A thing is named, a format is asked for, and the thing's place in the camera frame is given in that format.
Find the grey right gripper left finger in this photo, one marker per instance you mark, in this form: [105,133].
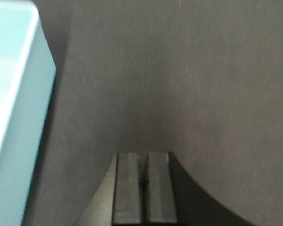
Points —
[127,205]

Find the light blue plastic bin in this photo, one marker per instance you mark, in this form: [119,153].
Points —
[27,74]

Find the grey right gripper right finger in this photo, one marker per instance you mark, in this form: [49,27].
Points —
[159,196]

